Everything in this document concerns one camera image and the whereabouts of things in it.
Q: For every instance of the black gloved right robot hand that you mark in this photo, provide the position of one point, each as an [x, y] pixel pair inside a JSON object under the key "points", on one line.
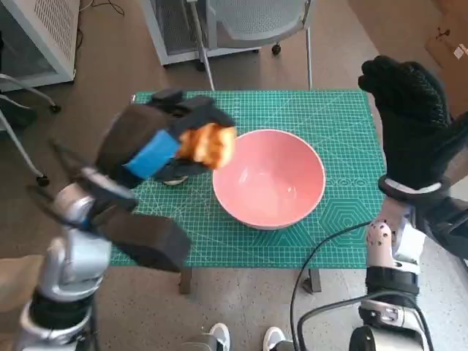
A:
{"points": [[417, 131]]}

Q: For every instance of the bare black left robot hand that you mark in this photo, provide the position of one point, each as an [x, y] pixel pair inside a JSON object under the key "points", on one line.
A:
{"points": [[142, 135]]}

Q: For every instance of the orange toy bread loaf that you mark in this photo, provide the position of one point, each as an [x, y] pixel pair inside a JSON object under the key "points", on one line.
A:
{"points": [[208, 146]]}

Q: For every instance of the pink bowl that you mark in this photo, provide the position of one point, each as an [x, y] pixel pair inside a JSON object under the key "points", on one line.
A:
{"points": [[270, 183]]}

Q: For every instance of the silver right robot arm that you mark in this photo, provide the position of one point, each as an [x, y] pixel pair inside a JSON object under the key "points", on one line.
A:
{"points": [[391, 281]]}

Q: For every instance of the small pale toy bread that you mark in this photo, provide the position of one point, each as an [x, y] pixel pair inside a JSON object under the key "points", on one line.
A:
{"points": [[175, 181]]}

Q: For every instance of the brown cardboard box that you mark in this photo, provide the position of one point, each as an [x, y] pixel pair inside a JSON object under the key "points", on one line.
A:
{"points": [[442, 47]]}

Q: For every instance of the grey metal chair base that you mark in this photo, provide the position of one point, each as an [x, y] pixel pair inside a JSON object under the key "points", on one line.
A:
{"points": [[43, 180]]}

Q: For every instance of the white mesh cabinet on casters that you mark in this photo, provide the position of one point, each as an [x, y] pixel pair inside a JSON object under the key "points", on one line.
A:
{"points": [[175, 29]]}

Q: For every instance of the green cutting mat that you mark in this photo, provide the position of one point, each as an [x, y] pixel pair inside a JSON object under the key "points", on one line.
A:
{"points": [[285, 109]]}

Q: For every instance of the white perforated cabinet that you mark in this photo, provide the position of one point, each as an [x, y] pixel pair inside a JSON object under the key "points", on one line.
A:
{"points": [[47, 29]]}

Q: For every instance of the dark table leg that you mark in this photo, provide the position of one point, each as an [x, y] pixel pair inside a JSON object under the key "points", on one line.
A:
{"points": [[313, 281], [185, 281]]}

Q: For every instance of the grey mesh chair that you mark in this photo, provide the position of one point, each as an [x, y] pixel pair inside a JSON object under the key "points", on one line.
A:
{"points": [[256, 22]]}

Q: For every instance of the person's leg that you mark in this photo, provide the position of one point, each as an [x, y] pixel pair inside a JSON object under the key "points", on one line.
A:
{"points": [[18, 281]]}

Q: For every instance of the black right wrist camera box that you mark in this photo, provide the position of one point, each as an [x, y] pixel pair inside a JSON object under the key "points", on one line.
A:
{"points": [[446, 226]]}

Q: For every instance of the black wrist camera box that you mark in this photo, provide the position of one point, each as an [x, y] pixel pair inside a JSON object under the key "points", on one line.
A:
{"points": [[446, 226], [153, 241]]}

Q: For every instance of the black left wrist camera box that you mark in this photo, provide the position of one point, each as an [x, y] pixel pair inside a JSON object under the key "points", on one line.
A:
{"points": [[153, 241]]}

